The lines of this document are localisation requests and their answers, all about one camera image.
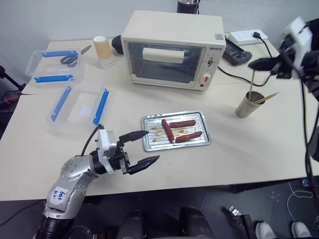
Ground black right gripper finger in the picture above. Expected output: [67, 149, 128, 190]
[248, 57, 282, 72]

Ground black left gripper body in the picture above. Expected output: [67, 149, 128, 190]
[109, 139, 133, 176]

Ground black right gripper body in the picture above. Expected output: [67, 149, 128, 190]
[270, 37, 304, 80]

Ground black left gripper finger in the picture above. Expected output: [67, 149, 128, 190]
[129, 155, 160, 175]
[119, 130, 150, 146]

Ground wooden skewer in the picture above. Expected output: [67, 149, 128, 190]
[249, 69, 256, 101]
[254, 92, 281, 105]

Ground metal baking tray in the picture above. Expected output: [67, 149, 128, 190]
[141, 111, 212, 153]

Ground red sausage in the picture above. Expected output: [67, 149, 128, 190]
[174, 131, 203, 143]
[161, 119, 175, 143]
[169, 119, 197, 127]

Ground steel cup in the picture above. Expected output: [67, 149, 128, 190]
[235, 91, 266, 119]

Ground white paper cup stack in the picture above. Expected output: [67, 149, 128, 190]
[99, 55, 117, 70]

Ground brown paper cup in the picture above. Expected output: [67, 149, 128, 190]
[93, 34, 114, 60]

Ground white power strip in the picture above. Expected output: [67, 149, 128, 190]
[228, 29, 269, 46]

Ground dark rounded shape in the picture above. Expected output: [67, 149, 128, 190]
[117, 209, 151, 239]
[178, 206, 215, 239]

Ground clear container with blue clips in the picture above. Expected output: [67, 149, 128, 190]
[47, 85, 111, 130]
[25, 48, 85, 87]

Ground black rounded object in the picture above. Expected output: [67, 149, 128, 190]
[111, 35, 124, 56]

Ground black cylinder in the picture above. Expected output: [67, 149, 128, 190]
[176, 0, 200, 14]

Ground cream toaster oven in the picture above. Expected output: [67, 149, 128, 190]
[121, 9, 227, 93]

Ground black tripod stand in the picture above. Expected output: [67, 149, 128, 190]
[0, 65, 27, 111]

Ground white shoe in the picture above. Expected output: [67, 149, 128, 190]
[291, 221, 313, 239]
[255, 220, 278, 239]

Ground black oven power cable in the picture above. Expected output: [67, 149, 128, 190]
[217, 32, 279, 88]

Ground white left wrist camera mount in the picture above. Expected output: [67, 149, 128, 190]
[95, 128, 117, 174]

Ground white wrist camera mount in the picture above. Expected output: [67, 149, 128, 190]
[283, 16, 313, 59]
[95, 128, 117, 174]

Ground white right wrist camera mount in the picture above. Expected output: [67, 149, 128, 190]
[283, 16, 313, 59]

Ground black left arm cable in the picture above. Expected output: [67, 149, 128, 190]
[80, 123, 104, 156]

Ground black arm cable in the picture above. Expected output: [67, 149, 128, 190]
[80, 123, 104, 156]
[298, 74, 319, 199]

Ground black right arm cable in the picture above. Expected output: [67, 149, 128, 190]
[298, 74, 319, 199]

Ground black handled scissors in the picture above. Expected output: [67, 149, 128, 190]
[59, 44, 93, 68]

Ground brown bracket with metal clip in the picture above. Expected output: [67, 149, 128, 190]
[221, 205, 259, 239]

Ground white floor cable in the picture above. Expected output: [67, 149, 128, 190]
[286, 181, 315, 225]

